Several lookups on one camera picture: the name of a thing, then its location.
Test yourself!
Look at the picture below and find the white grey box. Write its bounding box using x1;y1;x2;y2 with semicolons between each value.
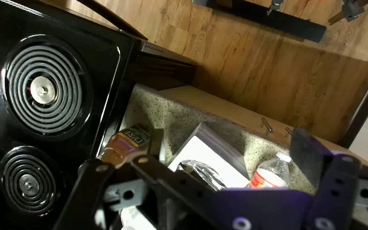
169;123;250;190

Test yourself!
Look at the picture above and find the wooden lower cabinet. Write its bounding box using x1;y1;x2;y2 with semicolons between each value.
98;0;368;142

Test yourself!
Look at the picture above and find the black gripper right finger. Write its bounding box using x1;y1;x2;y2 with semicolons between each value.
291;129;361;230

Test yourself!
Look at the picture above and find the black electric stove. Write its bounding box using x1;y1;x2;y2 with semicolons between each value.
0;0;135;230

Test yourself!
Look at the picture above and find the clear plastic bottle lying down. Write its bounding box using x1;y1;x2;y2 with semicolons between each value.
250;152;292;188

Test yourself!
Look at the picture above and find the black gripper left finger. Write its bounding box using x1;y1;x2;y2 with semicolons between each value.
54;160;114;230

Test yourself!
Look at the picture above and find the amber sauce bottle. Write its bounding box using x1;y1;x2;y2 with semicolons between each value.
100;124;151;167

